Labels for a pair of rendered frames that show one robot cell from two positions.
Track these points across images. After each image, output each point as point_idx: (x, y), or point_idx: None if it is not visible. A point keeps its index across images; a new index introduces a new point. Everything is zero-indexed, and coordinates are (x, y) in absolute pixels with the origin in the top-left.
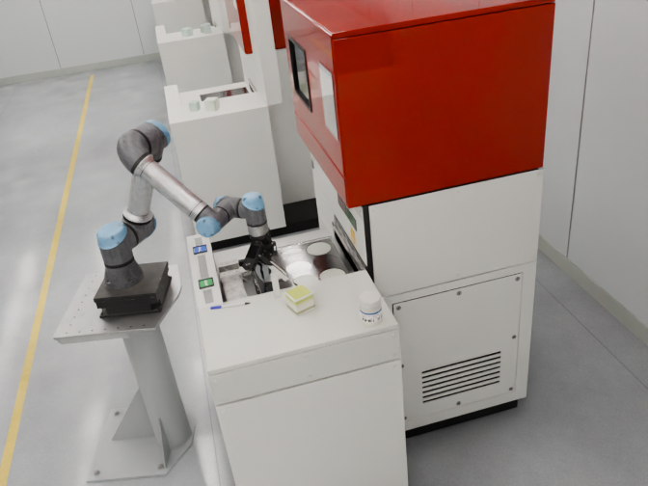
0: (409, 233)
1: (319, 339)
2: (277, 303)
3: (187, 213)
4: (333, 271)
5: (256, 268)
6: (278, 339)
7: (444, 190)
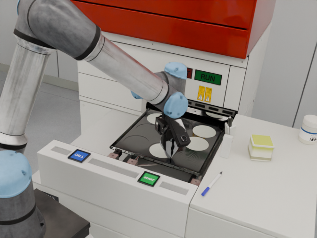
0: (249, 76)
1: (313, 168)
2: (237, 161)
3: (154, 95)
4: (198, 128)
5: (167, 146)
6: (295, 184)
7: (260, 38)
